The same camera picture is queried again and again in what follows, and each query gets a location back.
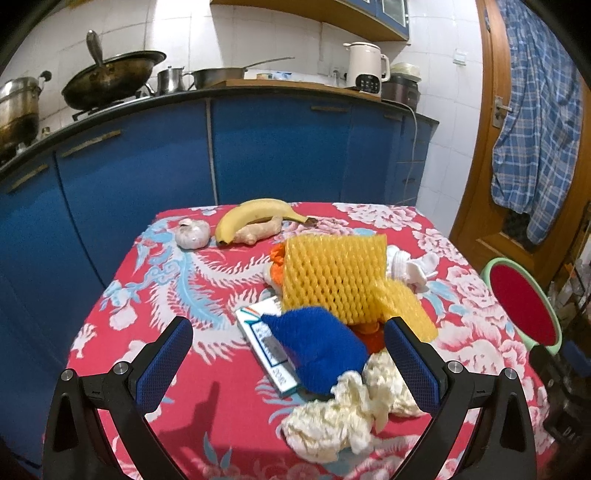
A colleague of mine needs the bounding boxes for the cream paper tissue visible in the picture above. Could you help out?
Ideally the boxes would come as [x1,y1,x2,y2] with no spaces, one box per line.
[280,371,390,463]

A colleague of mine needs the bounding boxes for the white cloth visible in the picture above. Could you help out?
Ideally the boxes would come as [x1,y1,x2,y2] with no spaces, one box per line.
[386,245,440,293]

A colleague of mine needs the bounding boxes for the blue foam net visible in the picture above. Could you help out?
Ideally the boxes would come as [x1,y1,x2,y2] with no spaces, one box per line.
[260,307,370,396]

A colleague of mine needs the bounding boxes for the blue white cardboard box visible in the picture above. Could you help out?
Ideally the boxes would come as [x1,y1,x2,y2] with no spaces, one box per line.
[235,296,301,397]

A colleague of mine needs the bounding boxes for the yellow foam fruit net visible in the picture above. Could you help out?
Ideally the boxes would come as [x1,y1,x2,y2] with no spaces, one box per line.
[280,235,437,342]

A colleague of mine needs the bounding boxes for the red green trash basin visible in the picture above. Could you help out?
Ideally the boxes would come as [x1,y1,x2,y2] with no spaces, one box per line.
[481,257,563,355]

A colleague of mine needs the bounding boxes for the blue kitchen cabinets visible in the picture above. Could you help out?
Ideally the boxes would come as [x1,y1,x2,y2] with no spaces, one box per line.
[1,89,438,462]

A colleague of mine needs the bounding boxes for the red floral tablecloth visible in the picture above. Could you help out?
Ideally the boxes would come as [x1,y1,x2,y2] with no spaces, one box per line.
[42,203,556,479]

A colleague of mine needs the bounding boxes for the wooden door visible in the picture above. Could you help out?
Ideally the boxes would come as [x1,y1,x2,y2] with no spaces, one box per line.
[451,1,590,287]

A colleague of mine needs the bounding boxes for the garlic bulb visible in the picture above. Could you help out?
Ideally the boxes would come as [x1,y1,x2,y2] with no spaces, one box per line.
[174,218,211,250]

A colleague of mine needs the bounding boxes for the blue plaid shirt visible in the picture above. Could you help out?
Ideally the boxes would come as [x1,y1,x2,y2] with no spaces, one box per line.
[491,1,583,245]

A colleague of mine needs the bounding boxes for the ginger root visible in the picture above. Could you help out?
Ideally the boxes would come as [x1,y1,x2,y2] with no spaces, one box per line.
[232,216,283,246]

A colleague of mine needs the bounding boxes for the yellow banana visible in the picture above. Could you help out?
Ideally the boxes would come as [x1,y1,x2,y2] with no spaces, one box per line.
[214,198,318,245]

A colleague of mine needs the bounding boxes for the steel stock pot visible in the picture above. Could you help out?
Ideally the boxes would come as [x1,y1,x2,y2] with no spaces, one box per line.
[0,70,52,161]

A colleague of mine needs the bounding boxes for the black wok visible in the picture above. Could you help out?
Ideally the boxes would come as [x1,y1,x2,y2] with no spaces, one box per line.
[61,30,166,111]

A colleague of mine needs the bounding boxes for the dark rice cooker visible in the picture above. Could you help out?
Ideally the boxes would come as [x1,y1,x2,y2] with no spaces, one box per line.
[382,62,422,111]

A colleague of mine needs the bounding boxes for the small steel cup pot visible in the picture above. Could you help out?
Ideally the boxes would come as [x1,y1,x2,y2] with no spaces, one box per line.
[156,66,192,96]

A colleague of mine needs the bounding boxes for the steel frying pan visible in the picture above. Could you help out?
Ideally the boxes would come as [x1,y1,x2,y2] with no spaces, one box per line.
[187,56,294,90]

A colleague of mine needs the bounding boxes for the white electric kettle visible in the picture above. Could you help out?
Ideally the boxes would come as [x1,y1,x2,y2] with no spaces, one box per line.
[342,42,391,97]

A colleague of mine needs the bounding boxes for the white power cord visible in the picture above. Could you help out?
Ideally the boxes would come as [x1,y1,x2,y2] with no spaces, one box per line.
[380,98,419,206]

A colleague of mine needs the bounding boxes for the upper wall cabinet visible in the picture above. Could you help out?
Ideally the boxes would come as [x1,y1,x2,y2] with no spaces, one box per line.
[211,0,410,42]

